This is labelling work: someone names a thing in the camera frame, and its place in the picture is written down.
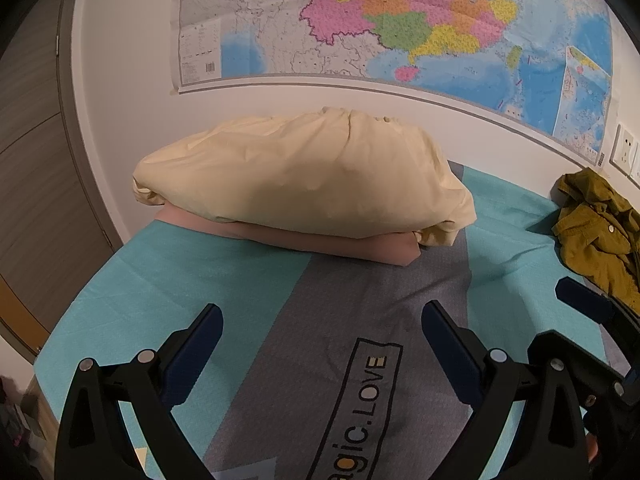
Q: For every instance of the olive green jacket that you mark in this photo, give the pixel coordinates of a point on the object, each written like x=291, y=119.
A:
x=598, y=232

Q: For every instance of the grey wooden door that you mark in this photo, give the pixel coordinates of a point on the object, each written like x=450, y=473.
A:
x=55, y=230

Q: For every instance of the pink folded garment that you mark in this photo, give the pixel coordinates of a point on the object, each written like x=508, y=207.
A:
x=397, y=249

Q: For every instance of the white wall socket panel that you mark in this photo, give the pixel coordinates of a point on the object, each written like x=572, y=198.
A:
x=625, y=150

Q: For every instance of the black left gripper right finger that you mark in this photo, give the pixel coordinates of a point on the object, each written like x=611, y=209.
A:
x=550, y=442

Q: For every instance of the colourful wall map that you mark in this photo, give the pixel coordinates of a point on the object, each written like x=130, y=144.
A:
x=545, y=63

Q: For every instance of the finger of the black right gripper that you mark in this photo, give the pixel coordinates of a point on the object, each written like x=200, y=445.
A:
x=602, y=309
x=608, y=397

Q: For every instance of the cream yellow jacket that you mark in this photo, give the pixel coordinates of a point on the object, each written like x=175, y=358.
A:
x=333, y=172

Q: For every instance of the teal grey bed cover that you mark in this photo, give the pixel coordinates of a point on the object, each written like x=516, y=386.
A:
x=322, y=370

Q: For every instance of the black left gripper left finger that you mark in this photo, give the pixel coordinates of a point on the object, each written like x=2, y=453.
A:
x=93, y=440

